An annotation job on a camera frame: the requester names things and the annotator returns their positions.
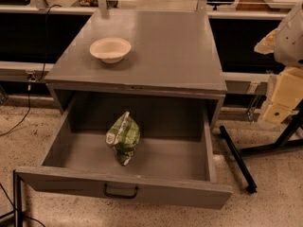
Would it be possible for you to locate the grey open drawer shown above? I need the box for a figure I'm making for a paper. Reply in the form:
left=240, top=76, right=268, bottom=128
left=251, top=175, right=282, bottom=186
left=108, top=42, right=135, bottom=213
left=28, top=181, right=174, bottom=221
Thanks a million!
left=16, top=92, right=232, bottom=209

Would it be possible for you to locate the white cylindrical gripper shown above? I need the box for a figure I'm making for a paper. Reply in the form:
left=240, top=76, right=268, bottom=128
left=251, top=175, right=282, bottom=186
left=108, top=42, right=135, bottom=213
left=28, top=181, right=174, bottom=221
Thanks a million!
left=254, top=29, right=303, bottom=125

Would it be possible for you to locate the white paper bowl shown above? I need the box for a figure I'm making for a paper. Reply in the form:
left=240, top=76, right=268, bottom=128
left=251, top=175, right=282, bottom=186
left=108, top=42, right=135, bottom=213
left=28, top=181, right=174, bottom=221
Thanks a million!
left=89, top=37, right=132, bottom=63

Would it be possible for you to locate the black metal stand base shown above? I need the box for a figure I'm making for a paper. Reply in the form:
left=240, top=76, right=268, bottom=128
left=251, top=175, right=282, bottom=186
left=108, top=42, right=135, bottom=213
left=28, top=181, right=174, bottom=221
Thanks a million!
left=220, top=108, right=303, bottom=194

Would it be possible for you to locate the black drawer handle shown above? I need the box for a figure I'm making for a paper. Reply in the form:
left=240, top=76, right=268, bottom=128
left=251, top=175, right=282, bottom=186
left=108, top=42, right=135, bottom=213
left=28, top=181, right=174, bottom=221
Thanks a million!
left=103, top=183, right=138, bottom=200

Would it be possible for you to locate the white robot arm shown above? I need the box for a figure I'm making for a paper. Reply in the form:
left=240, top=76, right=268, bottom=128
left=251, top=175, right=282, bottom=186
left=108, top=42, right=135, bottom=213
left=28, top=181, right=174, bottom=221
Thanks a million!
left=254, top=2, right=303, bottom=129

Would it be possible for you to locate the grey barrier rail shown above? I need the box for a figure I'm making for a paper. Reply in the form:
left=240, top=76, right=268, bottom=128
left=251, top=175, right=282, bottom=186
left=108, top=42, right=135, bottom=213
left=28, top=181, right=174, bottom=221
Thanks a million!
left=0, top=10, right=286, bottom=95

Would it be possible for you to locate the black metal frame left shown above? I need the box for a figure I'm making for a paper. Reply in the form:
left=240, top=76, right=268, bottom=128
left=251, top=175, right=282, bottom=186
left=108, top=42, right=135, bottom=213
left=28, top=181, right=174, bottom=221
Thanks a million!
left=13, top=171, right=23, bottom=227

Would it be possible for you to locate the green jalapeno chip bag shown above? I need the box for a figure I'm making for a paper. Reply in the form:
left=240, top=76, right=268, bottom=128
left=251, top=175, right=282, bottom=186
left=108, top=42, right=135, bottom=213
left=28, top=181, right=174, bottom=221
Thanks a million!
left=105, top=112, right=140, bottom=166

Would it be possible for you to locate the grey cabinet counter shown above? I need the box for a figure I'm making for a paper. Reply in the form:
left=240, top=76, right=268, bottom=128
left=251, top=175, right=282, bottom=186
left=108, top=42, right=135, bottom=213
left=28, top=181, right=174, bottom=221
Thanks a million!
left=45, top=9, right=226, bottom=126

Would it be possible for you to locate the black cable on floor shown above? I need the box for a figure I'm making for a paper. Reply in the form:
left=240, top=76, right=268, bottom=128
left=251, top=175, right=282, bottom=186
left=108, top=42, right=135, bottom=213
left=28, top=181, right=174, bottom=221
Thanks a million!
left=0, top=4, right=62, bottom=138

